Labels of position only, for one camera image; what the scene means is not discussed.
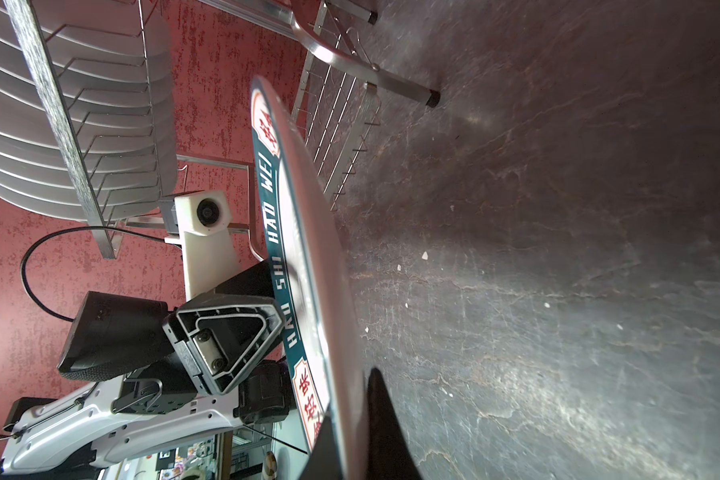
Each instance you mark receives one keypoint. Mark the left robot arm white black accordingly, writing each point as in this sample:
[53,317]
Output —
[80,435]

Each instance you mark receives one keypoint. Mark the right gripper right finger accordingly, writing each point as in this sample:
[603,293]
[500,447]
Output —
[388,453]

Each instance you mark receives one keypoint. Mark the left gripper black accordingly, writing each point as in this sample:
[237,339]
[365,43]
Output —
[218,345]

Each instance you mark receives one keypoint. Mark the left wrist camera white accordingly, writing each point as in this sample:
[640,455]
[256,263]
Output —
[198,222]

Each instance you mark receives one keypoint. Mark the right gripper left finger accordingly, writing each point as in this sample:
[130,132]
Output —
[324,456]

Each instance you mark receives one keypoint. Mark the white plate in rack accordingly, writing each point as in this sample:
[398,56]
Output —
[66,150]

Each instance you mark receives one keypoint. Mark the green rimmed plate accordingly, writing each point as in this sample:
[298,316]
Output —
[311,287]

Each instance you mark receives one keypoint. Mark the stainless steel dish rack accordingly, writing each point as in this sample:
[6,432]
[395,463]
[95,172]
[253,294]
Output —
[156,90]

